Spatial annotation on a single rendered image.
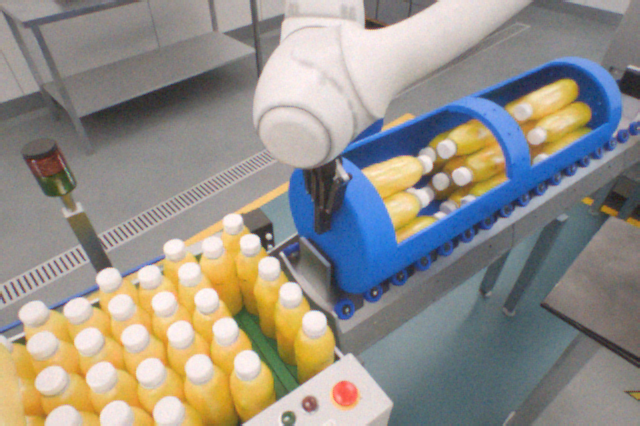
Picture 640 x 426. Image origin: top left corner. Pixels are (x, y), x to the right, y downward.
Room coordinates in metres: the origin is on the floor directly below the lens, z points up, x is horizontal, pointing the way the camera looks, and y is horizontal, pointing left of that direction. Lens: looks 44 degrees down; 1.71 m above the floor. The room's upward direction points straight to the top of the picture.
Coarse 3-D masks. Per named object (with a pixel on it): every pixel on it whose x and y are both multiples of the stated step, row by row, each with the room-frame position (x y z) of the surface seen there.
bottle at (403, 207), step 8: (400, 192) 0.67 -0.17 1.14; (384, 200) 0.64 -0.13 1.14; (392, 200) 0.64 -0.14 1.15; (400, 200) 0.64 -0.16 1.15; (408, 200) 0.64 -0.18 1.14; (416, 200) 0.65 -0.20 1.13; (392, 208) 0.62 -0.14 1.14; (400, 208) 0.62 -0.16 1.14; (408, 208) 0.63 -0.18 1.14; (416, 208) 0.64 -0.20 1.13; (392, 216) 0.60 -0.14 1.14; (400, 216) 0.61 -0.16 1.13; (408, 216) 0.62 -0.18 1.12; (400, 224) 0.60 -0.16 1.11
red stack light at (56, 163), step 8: (56, 152) 0.66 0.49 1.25; (24, 160) 0.64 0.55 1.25; (32, 160) 0.63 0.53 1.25; (40, 160) 0.63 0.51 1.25; (48, 160) 0.64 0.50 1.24; (56, 160) 0.65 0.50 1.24; (64, 160) 0.67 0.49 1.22; (32, 168) 0.63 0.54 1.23; (40, 168) 0.63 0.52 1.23; (48, 168) 0.64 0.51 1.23; (56, 168) 0.65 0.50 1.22; (64, 168) 0.66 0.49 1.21; (40, 176) 0.63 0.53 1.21; (48, 176) 0.63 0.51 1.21
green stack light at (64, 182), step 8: (56, 176) 0.64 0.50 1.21; (64, 176) 0.65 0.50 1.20; (72, 176) 0.67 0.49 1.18; (40, 184) 0.64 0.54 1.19; (48, 184) 0.63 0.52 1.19; (56, 184) 0.64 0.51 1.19; (64, 184) 0.64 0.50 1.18; (72, 184) 0.66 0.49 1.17; (48, 192) 0.63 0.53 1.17; (56, 192) 0.63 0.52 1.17; (64, 192) 0.64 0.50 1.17
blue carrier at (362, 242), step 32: (544, 64) 1.13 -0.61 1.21; (576, 64) 1.08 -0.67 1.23; (480, 96) 1.04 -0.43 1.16; (512, 96) 1.17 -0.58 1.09; (608, 96) 0.99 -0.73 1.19; (416, 128) 0.92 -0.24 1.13; (448, 128) 1.01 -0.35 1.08; (512, 128) 0.80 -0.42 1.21; (608, 128) 0.96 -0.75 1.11; (352, 160) 0.81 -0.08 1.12; (384, 160) 0.87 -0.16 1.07; (512, 160) 0.74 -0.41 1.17; (544, 160) 0.80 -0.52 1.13; (576, 160) 0.91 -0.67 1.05; (352, 192) 0.57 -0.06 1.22; (512, 192) 0.73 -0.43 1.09; (352, 224) 0.54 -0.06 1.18; (384, 224) 0.54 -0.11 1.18; (448, 224) 0.61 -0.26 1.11; (352, 256) 0.53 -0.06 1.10; (384, 256) 0.51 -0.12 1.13; (416, 256) 0.56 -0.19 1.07; (352, 288) 0.52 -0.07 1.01
